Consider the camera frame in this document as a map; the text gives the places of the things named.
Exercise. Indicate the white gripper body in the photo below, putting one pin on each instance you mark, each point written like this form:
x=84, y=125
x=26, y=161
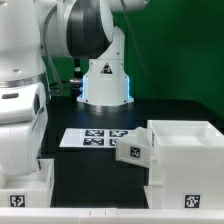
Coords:
x=20, y=144

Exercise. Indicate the white drawer with knob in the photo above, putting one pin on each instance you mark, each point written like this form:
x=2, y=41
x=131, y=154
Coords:
x=29, y=191

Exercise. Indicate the white drawer without knob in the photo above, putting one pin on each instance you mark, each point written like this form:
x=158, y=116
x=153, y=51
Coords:
x=134, y=148

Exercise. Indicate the white drawer cabinet box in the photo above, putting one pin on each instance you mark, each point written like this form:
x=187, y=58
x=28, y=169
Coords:
x=186, y=165

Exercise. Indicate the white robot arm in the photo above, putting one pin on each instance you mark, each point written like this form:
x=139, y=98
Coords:
x=31, y=30

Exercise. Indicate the fiducial marker sheet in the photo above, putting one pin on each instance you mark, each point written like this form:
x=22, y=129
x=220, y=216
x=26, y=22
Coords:
x=92, y=138

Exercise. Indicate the black camera stand pole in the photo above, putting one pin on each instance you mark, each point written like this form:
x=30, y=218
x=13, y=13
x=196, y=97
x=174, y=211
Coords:
x=76, y=81

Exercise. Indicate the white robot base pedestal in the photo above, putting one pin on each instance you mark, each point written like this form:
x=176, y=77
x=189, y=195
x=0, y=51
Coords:
x=105, y=86

